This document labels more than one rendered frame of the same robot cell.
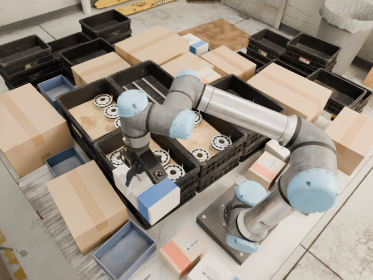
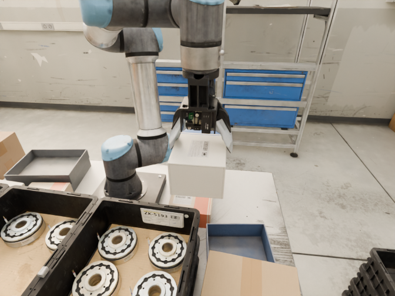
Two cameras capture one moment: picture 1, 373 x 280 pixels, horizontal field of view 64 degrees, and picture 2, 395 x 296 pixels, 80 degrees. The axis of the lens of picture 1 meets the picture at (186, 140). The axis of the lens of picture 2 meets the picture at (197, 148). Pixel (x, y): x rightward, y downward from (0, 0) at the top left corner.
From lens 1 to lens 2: 1.10 m
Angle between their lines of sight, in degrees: 87
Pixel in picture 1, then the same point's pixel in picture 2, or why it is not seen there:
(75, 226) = (288, 282)
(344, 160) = (13, 152)
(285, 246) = not seen: hidden behind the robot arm
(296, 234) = not seen: hidden behind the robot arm
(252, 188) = (113, 143)
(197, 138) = (10, 272)
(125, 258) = (240, 252)
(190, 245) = (185, 198)
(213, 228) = (151, 199)
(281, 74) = not seen: outside the picture
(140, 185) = (212, 138)
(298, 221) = (100, 168)
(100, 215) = (246, 267)
